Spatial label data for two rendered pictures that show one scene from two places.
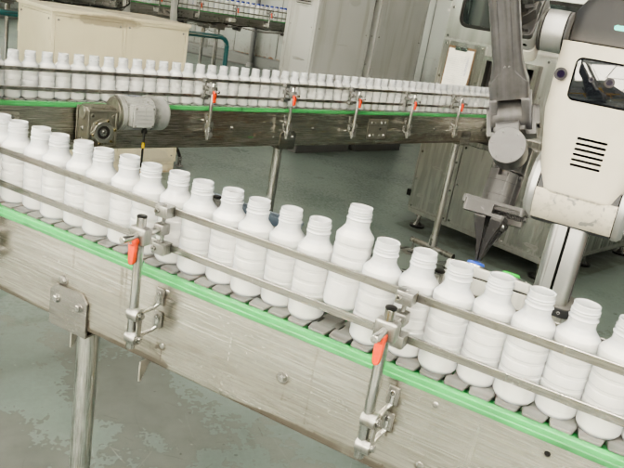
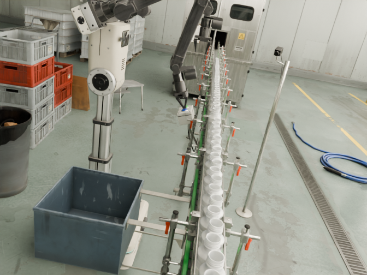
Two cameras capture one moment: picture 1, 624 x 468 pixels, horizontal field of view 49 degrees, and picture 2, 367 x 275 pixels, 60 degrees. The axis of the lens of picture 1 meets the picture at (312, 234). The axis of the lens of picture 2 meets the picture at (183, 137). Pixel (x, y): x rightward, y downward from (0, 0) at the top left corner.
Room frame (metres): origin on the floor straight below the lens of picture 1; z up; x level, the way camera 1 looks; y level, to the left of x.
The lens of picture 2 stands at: (1.78, 1.27, 1.65)
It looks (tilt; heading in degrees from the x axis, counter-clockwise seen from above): 23 degrees down; 246
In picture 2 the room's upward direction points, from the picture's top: 10 degrees clockwise
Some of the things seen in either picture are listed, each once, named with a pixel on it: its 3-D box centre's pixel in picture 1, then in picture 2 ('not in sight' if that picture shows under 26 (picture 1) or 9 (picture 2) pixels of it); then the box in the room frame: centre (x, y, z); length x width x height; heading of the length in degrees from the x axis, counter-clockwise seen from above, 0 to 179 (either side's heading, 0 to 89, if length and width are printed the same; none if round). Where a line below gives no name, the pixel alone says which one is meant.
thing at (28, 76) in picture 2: not in sight; (24, 67); (2.05, -2.38, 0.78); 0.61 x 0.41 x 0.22; 71
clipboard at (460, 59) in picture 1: (456, 70); not in sight; (4.99, -0.80, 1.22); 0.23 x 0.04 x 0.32; 46
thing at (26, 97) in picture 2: not in sight; (25, 88); (2.05, -2.37, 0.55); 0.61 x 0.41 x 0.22; 71
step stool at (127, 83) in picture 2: not in sight; (120, 93); (0.79, -3.56, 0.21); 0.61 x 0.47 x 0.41; 117
